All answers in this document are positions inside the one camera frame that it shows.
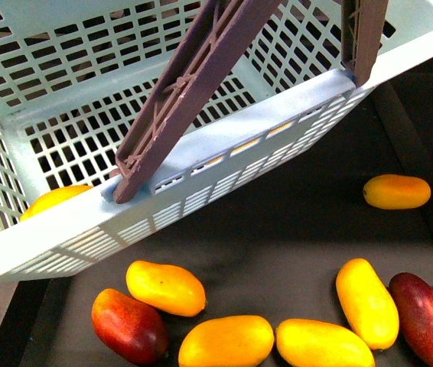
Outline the brown basket handle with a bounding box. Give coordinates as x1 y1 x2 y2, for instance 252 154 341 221
113 1 388 204

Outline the yellow lemon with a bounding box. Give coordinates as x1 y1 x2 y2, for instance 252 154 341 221
19 185 93 222

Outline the light blue plastic basket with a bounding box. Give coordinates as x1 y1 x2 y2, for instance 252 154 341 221
0 1 433 282

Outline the yellow mango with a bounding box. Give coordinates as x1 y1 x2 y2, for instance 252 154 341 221
125 260 207 317
335 258 399 350
363 174 431 210
275 318 376 366
178 315 275 366

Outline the red mango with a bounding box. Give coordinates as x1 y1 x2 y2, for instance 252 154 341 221
91 288 169 366
389 272 433 366

